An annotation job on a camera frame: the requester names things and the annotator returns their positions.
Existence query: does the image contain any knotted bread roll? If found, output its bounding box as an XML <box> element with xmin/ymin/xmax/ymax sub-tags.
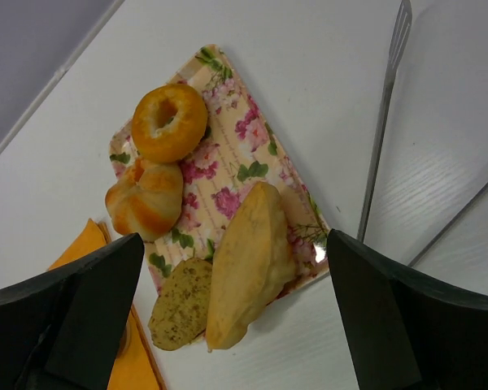
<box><xmin>105</xmin><ymin>157</ymin><xmax>184</xmax><ymax>242</ymax></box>

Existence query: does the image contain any metal slotted spatula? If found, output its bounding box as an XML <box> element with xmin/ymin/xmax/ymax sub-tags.
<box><xmin>357</xmin><ymin>0</ymin><xmax>412</xmax><ymax>242</ymax></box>

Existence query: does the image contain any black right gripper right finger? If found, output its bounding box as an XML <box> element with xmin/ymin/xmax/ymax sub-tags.
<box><xmin>326</xmin><ymin>230</ymin><xmax>488</xmax><ymax>389</ymax></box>

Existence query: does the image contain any seeded oval bread slice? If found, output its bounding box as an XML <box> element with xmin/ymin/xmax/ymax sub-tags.
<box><xmin>148</xmin><ymin>258</ymin><xmax>212</xmax><ymax>351</ymax></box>

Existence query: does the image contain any orange glazed bagel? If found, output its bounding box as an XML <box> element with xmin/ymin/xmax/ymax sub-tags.
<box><xmin>131</xmin><ymin>84</ymin><xmax>208</xmax><ymax>163</ymax></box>

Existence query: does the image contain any floral rectangular tray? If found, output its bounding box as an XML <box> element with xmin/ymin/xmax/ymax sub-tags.
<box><xmin>109</xmin><ymin>44</ymin><xmax>330</xmax><ymax>297</ymax></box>

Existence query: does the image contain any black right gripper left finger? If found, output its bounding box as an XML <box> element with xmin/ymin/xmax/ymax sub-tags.
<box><xmin>0</xmin><ymin>234</ymin><xmax>144</xmax><ymax>389</ymax></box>

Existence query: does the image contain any orange cloth napkin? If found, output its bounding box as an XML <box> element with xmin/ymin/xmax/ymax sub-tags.
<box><xmin>50</xmin><ymin>219</ymin><xmax>166</xmax><ymax>390</ymax></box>

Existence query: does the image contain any large triangular pastry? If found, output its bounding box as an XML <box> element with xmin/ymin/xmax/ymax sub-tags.
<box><xmin>206</xmin><ymin>182</ymin><xmax>296</xmax><ymax>351</ymax></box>

